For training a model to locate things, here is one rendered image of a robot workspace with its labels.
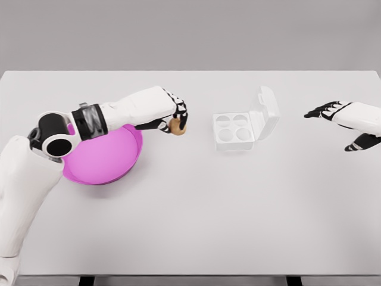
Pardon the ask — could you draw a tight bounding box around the pink bowl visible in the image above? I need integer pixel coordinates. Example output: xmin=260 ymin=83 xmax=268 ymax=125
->
xmin=61 ymin=123 xmax=144 ymax=186

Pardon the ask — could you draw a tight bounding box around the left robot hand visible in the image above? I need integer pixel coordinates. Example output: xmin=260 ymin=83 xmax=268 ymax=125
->
xmin=131 ymin=86 xmax=189 ymax=134

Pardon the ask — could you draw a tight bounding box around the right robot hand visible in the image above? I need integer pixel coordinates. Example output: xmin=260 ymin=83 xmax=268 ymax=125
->
xmin=303 ymin=101 xmax=381 ymax=152

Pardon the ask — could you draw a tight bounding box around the brown egg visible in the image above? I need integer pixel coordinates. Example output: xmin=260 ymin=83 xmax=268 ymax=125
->
xmin=168 ymin=117 xmax=188 ymax=135

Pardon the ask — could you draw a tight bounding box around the clear plastic egg box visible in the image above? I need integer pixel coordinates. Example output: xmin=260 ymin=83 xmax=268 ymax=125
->
xmin=212 ymin=85 xmax=280 ymax=153

